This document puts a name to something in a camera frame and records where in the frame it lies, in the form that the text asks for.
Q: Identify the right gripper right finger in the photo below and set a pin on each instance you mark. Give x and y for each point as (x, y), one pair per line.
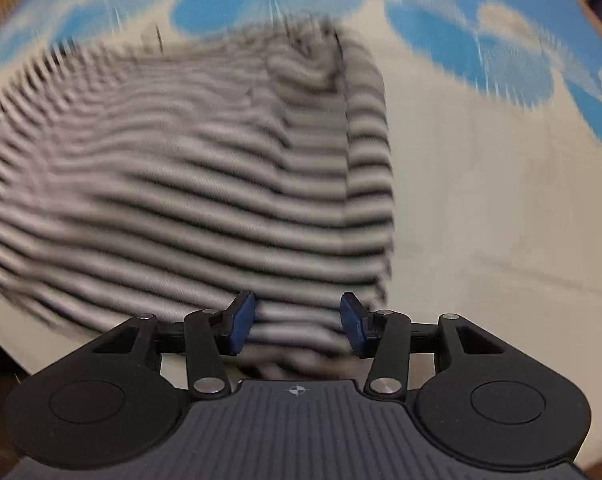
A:
(384, 338)

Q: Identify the blue patterned bed sheet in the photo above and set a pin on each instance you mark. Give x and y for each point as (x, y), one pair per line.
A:
(495, 113)

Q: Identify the striped white vest sweater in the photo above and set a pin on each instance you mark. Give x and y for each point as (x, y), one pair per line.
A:
(166, 181)

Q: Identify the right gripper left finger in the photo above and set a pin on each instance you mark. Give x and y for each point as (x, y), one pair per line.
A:
(209, 336)

